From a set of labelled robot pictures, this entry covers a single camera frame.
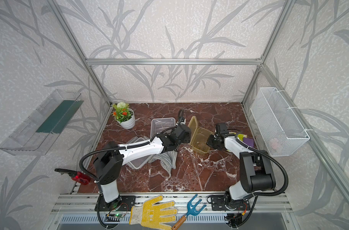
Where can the green artificial plant with flowers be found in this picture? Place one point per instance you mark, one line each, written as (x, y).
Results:
(119, 107)

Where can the green yellow cloth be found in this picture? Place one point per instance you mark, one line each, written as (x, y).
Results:
(241, 136)

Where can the red black spray bottle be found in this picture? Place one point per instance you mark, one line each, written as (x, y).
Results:
(75, 175)

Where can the white wire mesh basket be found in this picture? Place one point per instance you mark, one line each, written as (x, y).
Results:
(275, 118)

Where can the pink item in basket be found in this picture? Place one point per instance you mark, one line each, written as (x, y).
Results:
(275, 144)

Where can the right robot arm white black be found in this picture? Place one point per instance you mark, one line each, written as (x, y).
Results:
(257, 177)

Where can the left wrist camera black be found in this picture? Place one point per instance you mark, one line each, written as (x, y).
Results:
(181, 117)

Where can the purple pink toy shovel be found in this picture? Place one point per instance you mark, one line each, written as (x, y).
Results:
(249, 141)

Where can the teal garden hand fork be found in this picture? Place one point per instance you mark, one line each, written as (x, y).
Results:
(191, 211)

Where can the grey striped cleaning cloth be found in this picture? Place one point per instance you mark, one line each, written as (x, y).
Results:
(167, 160)

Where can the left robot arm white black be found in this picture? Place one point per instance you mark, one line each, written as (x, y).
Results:
(104, 165)

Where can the clear lunch box lid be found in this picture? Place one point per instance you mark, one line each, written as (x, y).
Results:
(140, 162)

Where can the clear acrylic wall shelf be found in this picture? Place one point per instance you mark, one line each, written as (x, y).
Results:
(36, 135)

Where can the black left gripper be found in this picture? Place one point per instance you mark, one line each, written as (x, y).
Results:
(188, 138)

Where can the clear plastic lunch box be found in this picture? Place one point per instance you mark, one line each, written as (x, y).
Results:
(160, 124)

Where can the yellow work glove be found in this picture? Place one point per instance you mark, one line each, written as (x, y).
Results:
(154, 214)

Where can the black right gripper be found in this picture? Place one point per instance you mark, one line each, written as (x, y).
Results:
(209, 142)

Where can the white flower pot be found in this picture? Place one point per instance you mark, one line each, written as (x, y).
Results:
(126, 118)

